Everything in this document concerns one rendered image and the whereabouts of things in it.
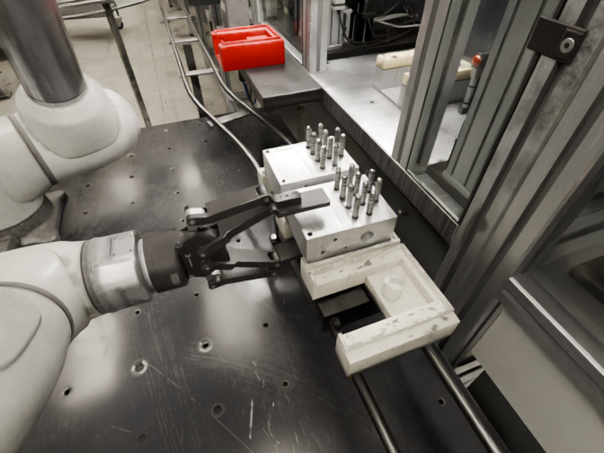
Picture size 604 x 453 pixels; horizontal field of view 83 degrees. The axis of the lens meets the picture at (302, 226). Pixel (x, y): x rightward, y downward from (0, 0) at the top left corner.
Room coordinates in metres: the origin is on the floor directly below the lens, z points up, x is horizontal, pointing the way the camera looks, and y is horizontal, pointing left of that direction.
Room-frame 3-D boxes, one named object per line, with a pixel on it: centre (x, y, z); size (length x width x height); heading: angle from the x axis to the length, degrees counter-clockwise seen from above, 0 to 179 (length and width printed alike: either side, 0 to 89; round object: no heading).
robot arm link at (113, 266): (0.25, 0.21, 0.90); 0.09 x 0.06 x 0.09; 19
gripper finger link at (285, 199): (0.31, 0.03, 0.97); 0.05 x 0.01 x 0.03; 109
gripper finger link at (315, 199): (0.32, 0.00, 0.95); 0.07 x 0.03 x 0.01; 109
